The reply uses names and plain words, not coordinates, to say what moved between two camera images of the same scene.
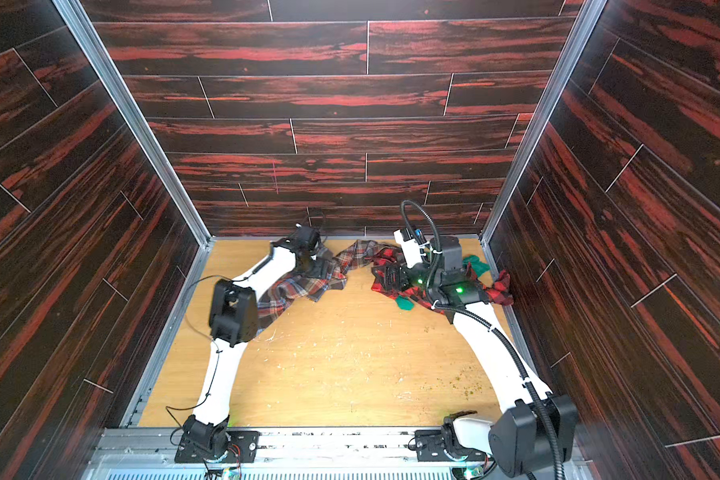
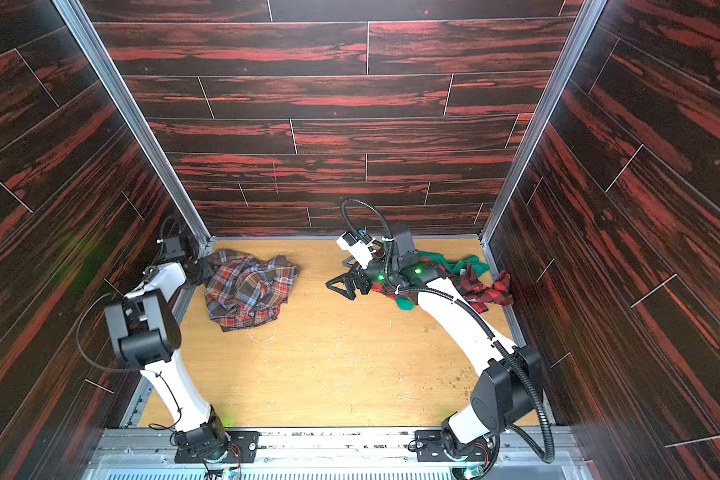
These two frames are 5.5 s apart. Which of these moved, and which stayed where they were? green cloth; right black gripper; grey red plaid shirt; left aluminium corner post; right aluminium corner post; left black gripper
Moved: grey red plaid shirt; right black gripper; left black gripper
Stayed: green cloth; left aluminium corner post; right aluminium corner post
